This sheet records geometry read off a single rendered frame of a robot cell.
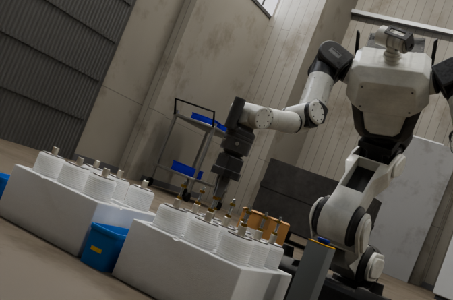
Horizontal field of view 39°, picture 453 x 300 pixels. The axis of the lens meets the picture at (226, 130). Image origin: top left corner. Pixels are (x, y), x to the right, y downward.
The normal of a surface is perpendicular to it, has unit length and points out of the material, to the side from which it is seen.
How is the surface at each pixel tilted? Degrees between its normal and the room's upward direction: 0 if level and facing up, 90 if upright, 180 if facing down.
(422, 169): 74
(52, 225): 90
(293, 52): 90
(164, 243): 90
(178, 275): 90
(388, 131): 133
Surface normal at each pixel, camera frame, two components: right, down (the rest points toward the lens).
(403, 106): -0.31, 0.55
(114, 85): 0.84, 0.29
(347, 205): -0.06, -0.80
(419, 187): -0.29, -0.48
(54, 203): -0.43, -0.24
